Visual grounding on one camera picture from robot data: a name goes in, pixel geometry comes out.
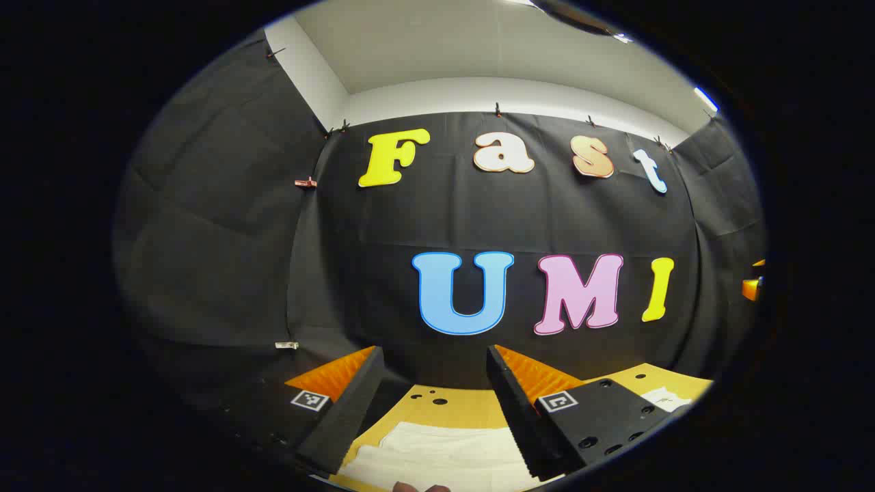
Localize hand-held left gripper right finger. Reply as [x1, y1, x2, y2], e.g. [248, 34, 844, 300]
[486, 344, 675, 482]

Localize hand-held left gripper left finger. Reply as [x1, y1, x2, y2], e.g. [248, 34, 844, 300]
[219, 345, 387, 478]

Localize white jeans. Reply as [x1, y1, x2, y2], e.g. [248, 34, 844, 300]
[338, 386, 695, 492]

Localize dark ceiling fixture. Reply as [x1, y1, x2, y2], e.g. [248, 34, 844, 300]
[530, 0, 633, 43]

